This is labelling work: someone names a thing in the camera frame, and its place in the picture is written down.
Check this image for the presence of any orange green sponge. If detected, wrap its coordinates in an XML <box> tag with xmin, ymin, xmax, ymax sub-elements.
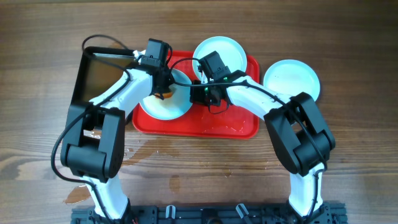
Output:
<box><xmin>154</xmin><ymin>91</ymin><xmax>173</xmax><ymax>100</ymax></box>

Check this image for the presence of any light blue plate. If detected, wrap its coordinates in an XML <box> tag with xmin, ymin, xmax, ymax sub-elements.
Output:
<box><xmin>192</xmin><ymin>36</ymin><xmax>247</xmax><ymax>84</ymax></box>
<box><xmin>263</xmin><ymin>59</ymin><xmax>320</xmax><ymax>101</ymax></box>
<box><xmin>140</xmin><ymin>84</ymin><xmax>192</xmax><ymax>120</ymax></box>

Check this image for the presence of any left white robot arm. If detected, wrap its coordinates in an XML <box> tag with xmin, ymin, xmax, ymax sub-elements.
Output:
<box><xmin>51</xmin><ymin>63</ymin><xmax>175</xmax><ymax>223</ymax></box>

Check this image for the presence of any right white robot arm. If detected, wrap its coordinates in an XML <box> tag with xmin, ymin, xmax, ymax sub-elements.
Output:
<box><xmin>190</xmin><ymin>70</ymin><xmax>335</xmax><ymax>220</ymax></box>

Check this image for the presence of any red plastic tray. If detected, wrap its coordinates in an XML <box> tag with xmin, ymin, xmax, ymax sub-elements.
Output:
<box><xmin>131</xmin><ymin>49</ymin><xmax>261</xmax><ymax>139</ymax></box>

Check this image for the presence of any black water tray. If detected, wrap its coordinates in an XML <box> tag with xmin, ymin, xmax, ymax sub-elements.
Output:
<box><xmin>67</xmin><ymin>47</ymin><xmax>134</xmax><ymax>123</ymax></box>

